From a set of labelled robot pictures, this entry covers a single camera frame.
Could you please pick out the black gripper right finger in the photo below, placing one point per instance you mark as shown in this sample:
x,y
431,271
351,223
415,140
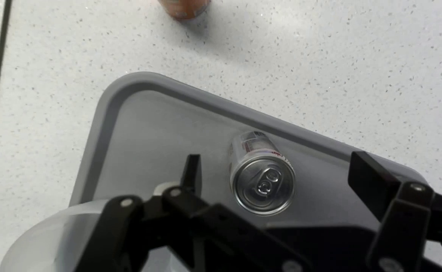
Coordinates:
x,y
409,215

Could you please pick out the silver soda can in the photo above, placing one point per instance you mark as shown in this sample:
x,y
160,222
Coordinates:
x,y
260,176

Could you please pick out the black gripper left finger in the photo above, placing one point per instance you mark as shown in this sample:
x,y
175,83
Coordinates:
x,y
198,235

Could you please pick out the clear plastic bowl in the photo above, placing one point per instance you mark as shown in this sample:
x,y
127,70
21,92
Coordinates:
x,y
48,237

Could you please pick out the orange soda can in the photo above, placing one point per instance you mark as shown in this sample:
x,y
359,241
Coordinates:
x,y
183,10

